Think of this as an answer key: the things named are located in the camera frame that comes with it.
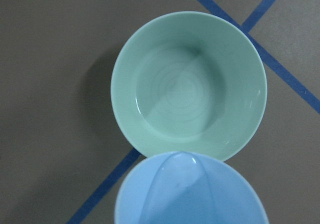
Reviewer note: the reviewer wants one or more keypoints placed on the light green bowl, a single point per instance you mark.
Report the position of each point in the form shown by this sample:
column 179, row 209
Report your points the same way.
column 189, row 81

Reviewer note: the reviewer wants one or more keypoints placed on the light blue plastic cup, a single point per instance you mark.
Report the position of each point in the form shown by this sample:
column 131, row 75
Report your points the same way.
column 187, row 188

